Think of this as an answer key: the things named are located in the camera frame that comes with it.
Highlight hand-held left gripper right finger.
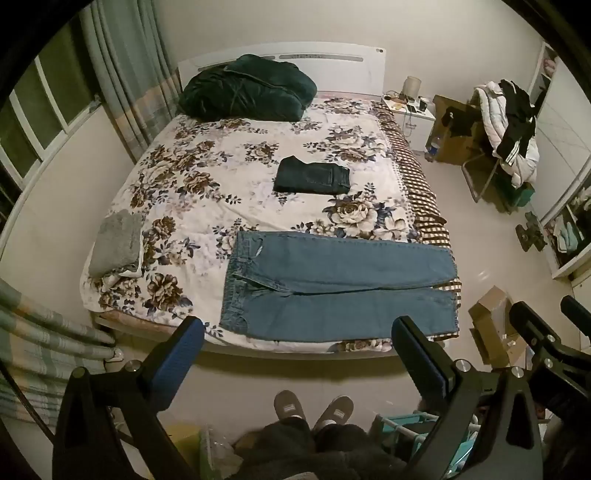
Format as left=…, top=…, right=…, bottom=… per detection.
left=391, top=316, right=544, bottom=480

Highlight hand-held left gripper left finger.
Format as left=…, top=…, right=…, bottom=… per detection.
left=52, top=316, right=205, bottom=480

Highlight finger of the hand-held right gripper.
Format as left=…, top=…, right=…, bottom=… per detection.
left=560, top=295, right=591, bottom=333
left=509, top=301, right=591, bottom=384

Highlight blue jeans pants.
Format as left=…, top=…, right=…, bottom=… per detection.
left=219, top=231, right=461, bottom=343

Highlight folded dark pants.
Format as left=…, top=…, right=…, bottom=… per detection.
left=272, top=156, right=352, bottom=195

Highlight open cardboard box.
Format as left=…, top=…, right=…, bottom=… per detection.
left=468, top=285, right=532, bottom=367

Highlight teal rack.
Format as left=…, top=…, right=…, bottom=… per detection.
left=372, top=411, right=481, bottom=480

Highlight teal folded clothes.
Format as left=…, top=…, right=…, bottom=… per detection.
left=556, top=219, right=578, bottom=252

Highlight yellow box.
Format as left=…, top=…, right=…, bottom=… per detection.
left=164, top=425, right=201, bottom=467

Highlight dark shoes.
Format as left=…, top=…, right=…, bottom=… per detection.
left=515, top=211, right=546, bottom=252

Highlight grey slipper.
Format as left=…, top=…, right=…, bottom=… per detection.
left=274, top=390, right=308, bottom=421
left=313, top=395, right=354, bottom=430

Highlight clear plastic bag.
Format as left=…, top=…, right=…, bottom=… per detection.
left=198, top=427, right=243, bottom=480

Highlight person's right leg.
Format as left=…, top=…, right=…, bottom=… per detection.
left=314, top=425, right=407, bottom=480

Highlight green box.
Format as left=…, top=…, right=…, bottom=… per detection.
left=496, top=178, right=536, bottom=213

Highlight grey folded cloth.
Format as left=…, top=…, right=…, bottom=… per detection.
left=88, top=209, right=145, bottom=278

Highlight green checked curtain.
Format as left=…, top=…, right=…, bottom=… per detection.
left=78, top=0, right=183, bottom=162
left=0, top=277, right=116, bottom=411

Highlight metal folding chair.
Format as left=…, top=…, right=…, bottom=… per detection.
left=462, top=152, right=509, bottom=204

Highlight bed with floral cover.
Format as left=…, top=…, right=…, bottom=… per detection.
left=81, top=95, right=451, bottom=355

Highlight white wardrobe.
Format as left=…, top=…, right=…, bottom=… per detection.
left=526, top=41, right=591, bottom=282

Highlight brown striped bed sheet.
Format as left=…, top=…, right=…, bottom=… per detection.
left=369, top=99, right=462, bottom=352

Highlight brown cardboard box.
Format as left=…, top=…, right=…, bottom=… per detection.
left=431, top=95, right=490, bottom=164

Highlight plastic water bottle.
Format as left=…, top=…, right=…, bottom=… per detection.
left=425, top=124, right=441, bottom=162

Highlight black striped jacket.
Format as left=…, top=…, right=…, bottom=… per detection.
left=496, top=80, right=537, bottom=167

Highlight chair piled with clothes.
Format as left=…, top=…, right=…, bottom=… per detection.
left=471, top=80, right=540, bottom=188

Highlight black garment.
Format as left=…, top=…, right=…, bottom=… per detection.
left=441, top=108, right=476, bottom=137

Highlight white nightstand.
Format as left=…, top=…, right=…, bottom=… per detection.
left=382, top=95, right=437, bottom=153

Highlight dark green duvet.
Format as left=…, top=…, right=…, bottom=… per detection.
left=178, top=54, right=318, bottom=122

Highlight window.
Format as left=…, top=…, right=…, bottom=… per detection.
left=0, top=28, right=105, bottom=217

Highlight white headboard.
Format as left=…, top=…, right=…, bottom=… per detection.
left=178, top=44, right=385, bottom=93

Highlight bed frame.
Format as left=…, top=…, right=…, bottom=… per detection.
left=95, top=314, right=444, bottom=361

